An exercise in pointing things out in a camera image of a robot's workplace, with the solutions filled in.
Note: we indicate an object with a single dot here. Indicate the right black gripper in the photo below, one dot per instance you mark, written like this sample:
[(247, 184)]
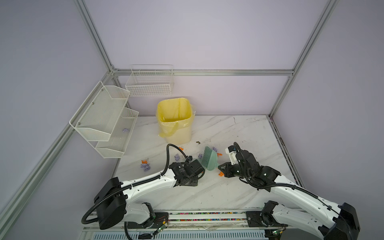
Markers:
[(226, 170)]

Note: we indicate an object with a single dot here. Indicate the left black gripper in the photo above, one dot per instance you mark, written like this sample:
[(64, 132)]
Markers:
[(195, 182)]

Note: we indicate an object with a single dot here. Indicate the green hand brush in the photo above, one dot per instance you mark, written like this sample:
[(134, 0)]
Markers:
[(210, 159)]

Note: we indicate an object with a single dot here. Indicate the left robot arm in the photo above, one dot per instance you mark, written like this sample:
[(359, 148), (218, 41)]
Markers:
[(118, 201)]

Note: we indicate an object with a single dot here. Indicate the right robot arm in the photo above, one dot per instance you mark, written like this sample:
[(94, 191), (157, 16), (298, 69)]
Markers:
[(322, 218)]

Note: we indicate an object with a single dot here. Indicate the purple scrap far left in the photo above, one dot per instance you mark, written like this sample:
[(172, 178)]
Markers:
[(145, 167)]

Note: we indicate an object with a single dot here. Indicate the cream trash bin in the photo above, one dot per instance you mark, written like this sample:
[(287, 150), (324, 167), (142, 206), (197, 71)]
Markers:
[(180, 137)]

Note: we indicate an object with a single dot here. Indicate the yellow bin liner bag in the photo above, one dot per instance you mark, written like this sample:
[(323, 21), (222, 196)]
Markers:
[(173, 115)]

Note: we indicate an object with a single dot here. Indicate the lower white mesh shelf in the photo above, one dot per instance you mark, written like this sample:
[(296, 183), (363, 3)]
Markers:
[(116, 147)]

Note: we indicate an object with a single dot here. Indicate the white mesh shelf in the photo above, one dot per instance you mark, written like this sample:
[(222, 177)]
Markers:
[(116, 147), (97, 117)]

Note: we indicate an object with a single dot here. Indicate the upper white mesh shelf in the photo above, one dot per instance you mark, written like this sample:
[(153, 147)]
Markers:
[(97, 117)]

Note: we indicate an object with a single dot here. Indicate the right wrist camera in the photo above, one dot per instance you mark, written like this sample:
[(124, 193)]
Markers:
[(231, 152)]

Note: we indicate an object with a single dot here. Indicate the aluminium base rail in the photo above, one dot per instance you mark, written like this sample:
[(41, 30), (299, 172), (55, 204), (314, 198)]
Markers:
[(210, 225)]

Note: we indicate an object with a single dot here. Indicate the white wire wall basket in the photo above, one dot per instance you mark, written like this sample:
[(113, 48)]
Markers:
[(150, 80)]

